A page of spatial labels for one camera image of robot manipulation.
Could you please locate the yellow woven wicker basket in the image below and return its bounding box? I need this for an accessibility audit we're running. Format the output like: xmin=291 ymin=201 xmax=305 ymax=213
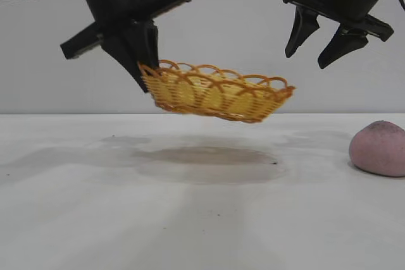
xmin=138 ymin=59 xmax=297 ymax=125

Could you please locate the pink fuzzy peach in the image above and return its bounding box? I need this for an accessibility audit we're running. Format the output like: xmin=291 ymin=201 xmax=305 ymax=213
xmin=349 ymin=120 xmax=405 ymax=178

